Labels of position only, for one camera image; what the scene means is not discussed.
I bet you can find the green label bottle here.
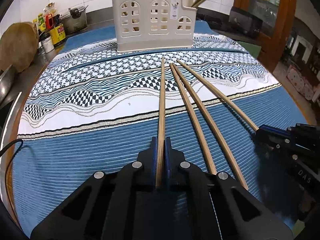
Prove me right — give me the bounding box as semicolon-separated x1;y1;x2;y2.
38;13;46;32

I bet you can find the round wooden chopping block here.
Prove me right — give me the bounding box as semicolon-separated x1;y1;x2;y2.
1;22;39;73

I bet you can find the steel pressure cooker pot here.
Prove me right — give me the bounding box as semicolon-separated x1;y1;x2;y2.
61;5;88;35

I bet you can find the black cable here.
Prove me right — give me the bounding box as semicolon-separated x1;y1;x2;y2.
0;138;25;205

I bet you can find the steel bowl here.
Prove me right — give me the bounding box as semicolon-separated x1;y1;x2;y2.
0;65;16;103

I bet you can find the wooden glass door cabinet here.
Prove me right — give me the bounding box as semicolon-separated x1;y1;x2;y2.
234;0;296;72

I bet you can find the yellow label sauce bottle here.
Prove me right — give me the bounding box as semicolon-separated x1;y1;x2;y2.
49;14;66;46

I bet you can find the white small jar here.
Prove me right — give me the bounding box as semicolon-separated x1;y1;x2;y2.
41;36;54;54

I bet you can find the blue patterned table cloth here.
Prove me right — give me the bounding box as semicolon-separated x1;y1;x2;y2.
12;21;306;235

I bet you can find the black box appliance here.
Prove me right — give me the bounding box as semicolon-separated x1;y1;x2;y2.
228;7;263;38

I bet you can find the beige plastic utensil holder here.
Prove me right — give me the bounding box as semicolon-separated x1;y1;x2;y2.
112;0;197;53

